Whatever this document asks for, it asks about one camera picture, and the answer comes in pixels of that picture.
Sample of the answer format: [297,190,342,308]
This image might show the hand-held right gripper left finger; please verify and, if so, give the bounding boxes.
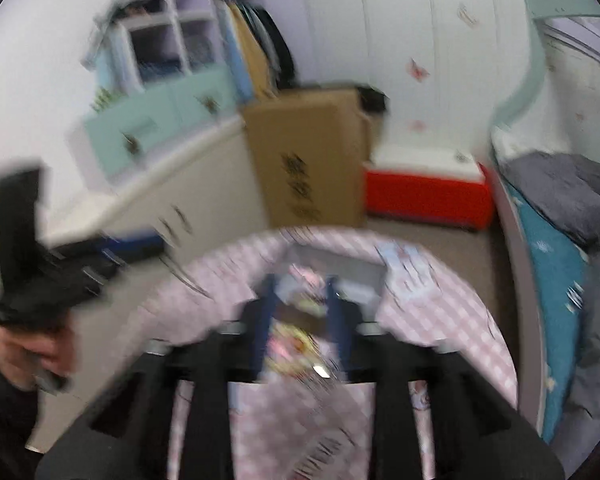
[35,275,281,480]

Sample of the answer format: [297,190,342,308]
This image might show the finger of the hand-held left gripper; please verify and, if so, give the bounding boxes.
[50,229,167,267]

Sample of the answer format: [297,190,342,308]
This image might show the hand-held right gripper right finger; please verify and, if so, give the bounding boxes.
[325,275,566,480]

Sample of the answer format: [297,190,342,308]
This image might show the pile of mixed jewelry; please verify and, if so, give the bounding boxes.
[271,321,332,382]

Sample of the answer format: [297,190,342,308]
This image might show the grey metal box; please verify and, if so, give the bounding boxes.
[275,242,388,322]

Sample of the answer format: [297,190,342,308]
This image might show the person's left forearm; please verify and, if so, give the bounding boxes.
[0,364,48,480]

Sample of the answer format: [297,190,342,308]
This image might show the person's left hand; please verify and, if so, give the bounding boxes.
[0,320,78,394]

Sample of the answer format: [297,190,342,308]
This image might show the cream low cabinet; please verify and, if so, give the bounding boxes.
[27,114,272,453]

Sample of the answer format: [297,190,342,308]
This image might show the pink checked bear tablecloth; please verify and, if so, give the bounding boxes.
[165,227,520,480]

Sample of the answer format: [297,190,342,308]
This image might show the teal drawer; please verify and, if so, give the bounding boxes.
[82,91,177,182]
[170,65,242,126]

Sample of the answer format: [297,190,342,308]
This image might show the red storage bench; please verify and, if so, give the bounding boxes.
[364,166,496,232]

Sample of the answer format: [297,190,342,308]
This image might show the green plant ornament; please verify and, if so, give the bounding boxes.
[90,87,117,112]

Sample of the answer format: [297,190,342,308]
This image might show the large cardboard box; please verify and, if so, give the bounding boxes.
[242,87,374,232]

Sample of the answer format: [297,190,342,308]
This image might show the folded jeans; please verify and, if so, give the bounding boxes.
[139,57,182,80]
[184,34,216,67]

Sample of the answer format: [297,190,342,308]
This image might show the white board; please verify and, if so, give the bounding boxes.
[372,144,484,177]

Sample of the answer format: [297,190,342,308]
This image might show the teal bed sheet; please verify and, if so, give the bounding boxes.
[509,184,592,442]

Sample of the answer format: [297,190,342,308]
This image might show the black bag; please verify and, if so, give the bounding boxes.
[357,87,389,114]

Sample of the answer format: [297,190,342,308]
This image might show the row of hanging clothes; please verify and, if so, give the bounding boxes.
[215,0,299,105]

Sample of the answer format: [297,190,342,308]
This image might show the lilac stair shelf unit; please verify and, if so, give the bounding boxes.
[80,0,267,98]

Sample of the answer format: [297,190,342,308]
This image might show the white pillow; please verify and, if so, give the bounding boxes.
[490,127,537,162]

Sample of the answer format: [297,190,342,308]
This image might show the grey duvet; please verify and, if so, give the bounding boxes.
[500,152,600,442]

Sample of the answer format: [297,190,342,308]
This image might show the white wardrobe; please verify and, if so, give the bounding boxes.
[300,0,537,162]

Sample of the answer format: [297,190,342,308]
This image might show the teal bunk bed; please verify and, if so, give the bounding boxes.
[489,0,600,453]

